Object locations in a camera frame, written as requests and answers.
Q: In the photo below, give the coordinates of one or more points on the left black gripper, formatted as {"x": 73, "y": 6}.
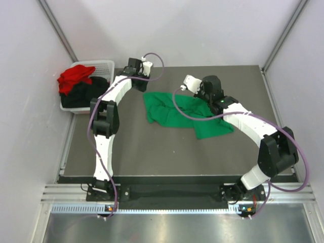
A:
{"x": 143, "y": 88}

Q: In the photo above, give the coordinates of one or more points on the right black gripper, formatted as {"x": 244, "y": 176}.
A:
{"x": 199, "y": 94}

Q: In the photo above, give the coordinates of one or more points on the green t shirt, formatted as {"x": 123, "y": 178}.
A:
{"x": 160, "y": 109}

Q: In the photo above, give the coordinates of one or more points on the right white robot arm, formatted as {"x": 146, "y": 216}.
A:
{"x": 276, "y": 150}

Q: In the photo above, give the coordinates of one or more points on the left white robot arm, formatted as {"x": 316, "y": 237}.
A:
{"x": 104, "y": 124}

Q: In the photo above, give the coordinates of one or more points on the black t shirt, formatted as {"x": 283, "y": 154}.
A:
{"x": 81, "y": 94}

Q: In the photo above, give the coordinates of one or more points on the red t shirt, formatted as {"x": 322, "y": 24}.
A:
{"x": 73, "y": 76}

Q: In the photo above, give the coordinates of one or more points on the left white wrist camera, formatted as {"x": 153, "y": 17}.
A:
{"x": 146, "y": 67}

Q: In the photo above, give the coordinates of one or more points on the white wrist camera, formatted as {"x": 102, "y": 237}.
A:
{"x": 146, "y": 67}
{"x": 191, "y": 83}

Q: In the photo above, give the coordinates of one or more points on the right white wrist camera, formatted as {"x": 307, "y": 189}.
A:
{"x": 191, "y": 83}

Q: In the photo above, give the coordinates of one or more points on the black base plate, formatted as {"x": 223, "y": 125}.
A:
{"x": 159, "y": 192}

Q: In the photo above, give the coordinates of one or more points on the aluminium frame rail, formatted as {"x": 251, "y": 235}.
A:
{"x": 71, "y": 193}

